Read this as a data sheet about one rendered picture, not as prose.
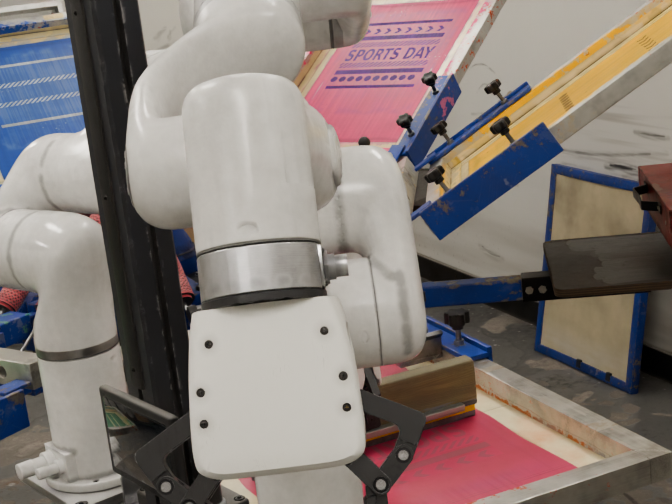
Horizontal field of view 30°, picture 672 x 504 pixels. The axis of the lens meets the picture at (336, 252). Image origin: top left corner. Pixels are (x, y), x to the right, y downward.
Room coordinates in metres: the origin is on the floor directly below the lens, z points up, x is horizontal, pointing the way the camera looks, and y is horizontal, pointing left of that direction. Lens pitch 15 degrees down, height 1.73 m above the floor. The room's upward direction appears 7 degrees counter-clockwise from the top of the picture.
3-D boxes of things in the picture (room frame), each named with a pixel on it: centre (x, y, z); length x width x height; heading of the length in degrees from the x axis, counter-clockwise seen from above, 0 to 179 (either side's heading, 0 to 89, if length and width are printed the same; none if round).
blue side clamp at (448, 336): (2.15, -0.16, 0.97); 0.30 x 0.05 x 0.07; 23
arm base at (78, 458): (1.38, 0.32, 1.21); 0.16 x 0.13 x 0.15; 126
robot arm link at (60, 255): (1.39, 0.32, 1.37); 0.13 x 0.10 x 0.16; 51
